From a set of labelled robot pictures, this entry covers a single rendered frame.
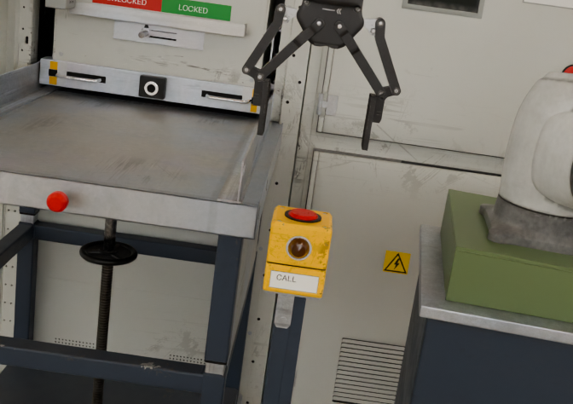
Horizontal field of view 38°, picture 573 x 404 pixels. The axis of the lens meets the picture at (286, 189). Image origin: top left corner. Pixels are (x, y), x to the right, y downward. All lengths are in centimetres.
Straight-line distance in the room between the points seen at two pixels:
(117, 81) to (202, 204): 73
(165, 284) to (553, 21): 111
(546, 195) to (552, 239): 7
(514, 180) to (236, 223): 45
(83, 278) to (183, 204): 88
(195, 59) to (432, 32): 55
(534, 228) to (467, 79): 66
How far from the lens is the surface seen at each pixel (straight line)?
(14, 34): 205
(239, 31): 190
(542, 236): 137
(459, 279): 131
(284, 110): 196
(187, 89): 196
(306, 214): 110
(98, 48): 200
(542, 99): 135
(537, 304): 133
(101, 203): 135
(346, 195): 198
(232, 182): 140
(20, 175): 137
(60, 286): 219
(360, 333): 211
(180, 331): 216
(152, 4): 196
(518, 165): 137
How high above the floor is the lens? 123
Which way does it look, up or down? 16 degrees down
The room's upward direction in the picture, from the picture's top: 8 degrees clockwise
